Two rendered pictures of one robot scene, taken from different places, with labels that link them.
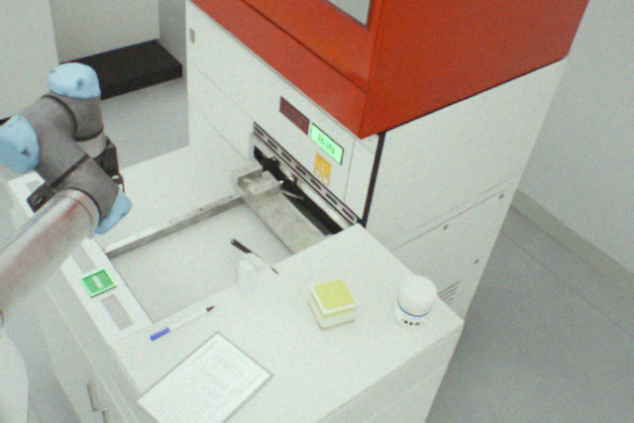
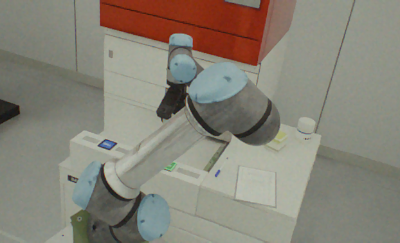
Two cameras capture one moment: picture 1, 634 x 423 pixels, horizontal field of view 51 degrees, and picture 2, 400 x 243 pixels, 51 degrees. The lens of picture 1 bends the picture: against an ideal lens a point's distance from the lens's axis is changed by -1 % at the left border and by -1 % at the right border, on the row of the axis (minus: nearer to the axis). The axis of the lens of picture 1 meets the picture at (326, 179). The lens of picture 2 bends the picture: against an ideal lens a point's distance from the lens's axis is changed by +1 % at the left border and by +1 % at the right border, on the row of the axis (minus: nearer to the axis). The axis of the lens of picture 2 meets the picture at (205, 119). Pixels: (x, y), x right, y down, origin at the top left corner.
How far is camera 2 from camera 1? 1.00 m
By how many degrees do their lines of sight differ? 26
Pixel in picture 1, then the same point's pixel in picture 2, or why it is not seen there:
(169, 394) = (245, 191)
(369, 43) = (262, 16)
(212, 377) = (254, 180)
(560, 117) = not seen: hidden behind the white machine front
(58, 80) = (182, 39)
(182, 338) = (227, 172)
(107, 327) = (190, 179)
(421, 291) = (309, 121)
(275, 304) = (249, 150)
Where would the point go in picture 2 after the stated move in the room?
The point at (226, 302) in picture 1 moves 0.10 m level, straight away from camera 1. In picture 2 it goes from (230, 155) to (215, 143)
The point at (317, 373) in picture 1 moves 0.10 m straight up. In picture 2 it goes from (290, 166) to (296, 145)
